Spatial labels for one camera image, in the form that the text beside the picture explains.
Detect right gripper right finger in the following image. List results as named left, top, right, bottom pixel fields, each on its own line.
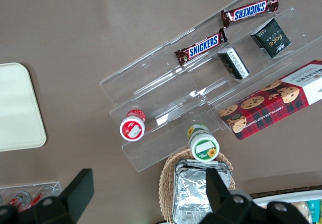
left=201, top=168, right=256, bottom=224

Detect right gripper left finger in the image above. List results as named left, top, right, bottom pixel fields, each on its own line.
left=19, top=168, right=95, bottom=224

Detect oval light wicker basket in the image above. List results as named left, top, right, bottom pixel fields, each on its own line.
left=158, top=146, right=237, bottom=224

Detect beige rectangular tray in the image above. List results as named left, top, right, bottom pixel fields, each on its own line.
left=0, top=62, right=47, bottom=153

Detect clear acrylic bottle rack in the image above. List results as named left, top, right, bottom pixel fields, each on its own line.
left=0, top=181, right=62, bottom=209

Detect stacked aluminium foil trays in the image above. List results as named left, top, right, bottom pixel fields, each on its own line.
left=172, top=158, right=233, bottom=224

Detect red cola bottle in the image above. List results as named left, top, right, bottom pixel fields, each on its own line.
left=32, top=193, right=48, bottom=207
left=7, top=191, right=33, bottom=212

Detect green lid yogurt cup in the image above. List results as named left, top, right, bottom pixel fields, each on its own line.
left=186, top=123, right=220, bottom=163

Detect white rectangular snack bin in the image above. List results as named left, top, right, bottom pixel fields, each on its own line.
left=250, top=189, right=322, bottom=224

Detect clear bag of crackers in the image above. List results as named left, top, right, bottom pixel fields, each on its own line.
left=291, top=201, right=309, bottom=219

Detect red lid yogurt cup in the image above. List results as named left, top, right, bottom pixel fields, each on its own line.
left=119, top=108, right=147, bottom=142

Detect teal snack packet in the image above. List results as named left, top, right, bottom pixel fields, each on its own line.
left=306, top=199, right=322, bottom=223

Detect red tartan cookie box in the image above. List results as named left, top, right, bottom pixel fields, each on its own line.
left=218, top=59, right=322, bottom=141

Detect clear acrylic step shelf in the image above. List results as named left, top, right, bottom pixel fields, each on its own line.
left=99, top=41, right=223, bottom=174
left=169, top=0, right=322, bottom=134

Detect black box white label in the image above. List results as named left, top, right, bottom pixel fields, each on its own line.
left=216, top=46, right=251, bottom=81

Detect brown Snickers bar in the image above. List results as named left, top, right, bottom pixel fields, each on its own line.
left=220, top=0, right=280, bottom=29
left=174, top=27, right=228, bottom=66

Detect black box gold print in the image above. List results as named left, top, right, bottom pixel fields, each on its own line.
left=250, top=17, right=292, bottom=59

